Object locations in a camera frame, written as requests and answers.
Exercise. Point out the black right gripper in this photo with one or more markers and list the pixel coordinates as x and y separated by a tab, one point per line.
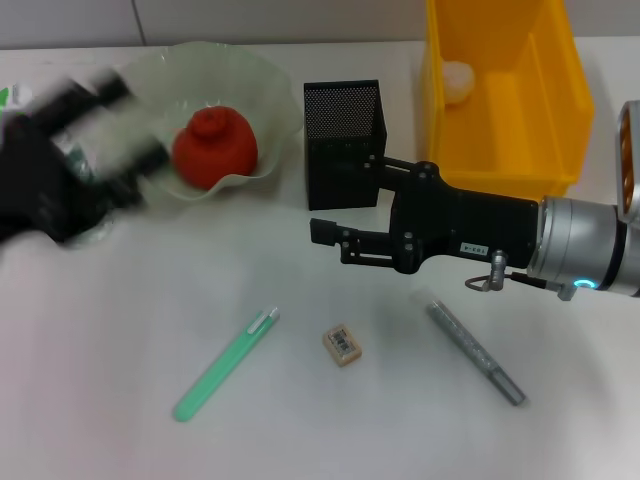
475	225

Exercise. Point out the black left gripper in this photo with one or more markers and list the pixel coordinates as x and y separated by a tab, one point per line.
45	195

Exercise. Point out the clear water bottle green label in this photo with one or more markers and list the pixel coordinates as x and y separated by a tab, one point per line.
105	135

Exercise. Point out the red-orange fruit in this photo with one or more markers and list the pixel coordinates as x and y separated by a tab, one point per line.
215	150

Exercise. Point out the white paper ball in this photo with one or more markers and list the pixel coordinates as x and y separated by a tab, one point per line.
457	82

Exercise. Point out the black mesh pen holder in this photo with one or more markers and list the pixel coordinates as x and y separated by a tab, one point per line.
345	125

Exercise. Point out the pale green glass fruit plate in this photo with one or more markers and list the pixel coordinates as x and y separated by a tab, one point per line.
240	100

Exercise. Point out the beige eraser with barcode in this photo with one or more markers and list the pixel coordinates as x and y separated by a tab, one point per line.
342	346

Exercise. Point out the grey pen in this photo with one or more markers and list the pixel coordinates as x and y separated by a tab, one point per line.
475	352

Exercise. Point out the mint green pen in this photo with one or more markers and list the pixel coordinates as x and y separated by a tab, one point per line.
220	360

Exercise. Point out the yellow plastic bin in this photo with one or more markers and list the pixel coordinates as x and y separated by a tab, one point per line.
515	100

